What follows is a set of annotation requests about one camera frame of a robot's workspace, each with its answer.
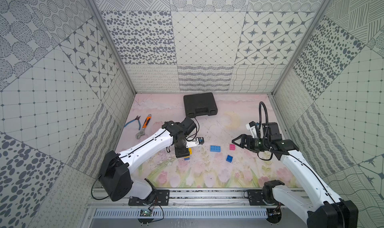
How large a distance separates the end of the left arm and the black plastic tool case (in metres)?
0.37

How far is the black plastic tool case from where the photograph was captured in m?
1.06

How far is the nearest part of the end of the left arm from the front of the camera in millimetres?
564
